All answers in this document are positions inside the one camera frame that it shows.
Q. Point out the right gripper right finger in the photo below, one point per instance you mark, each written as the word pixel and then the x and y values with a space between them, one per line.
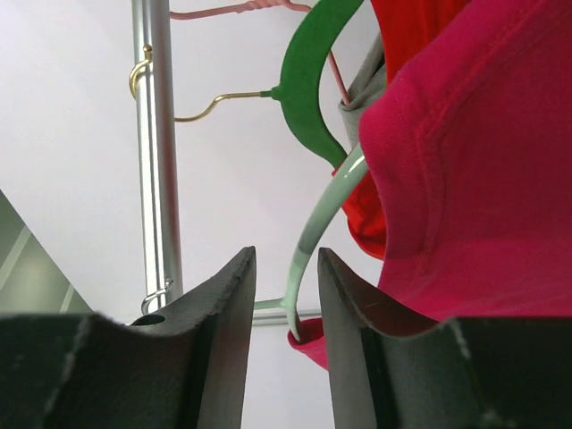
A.
pixel 390 367

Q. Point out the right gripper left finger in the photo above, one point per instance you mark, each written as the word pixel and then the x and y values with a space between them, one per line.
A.
pixel 183 366

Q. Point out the dark green hanger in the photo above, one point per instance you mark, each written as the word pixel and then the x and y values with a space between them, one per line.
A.
pixel 298 89

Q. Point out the magenta t shirt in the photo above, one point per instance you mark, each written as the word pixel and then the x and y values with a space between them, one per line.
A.
pixel 470 152

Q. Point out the pale green hanger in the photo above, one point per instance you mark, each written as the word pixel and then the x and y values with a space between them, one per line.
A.
pixel 344 181

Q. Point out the grey clothes rack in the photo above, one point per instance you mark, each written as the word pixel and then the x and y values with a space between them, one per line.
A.
pixel 150 84

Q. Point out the grey garment behind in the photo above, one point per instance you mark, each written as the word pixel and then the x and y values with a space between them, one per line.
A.
pixel 368 85

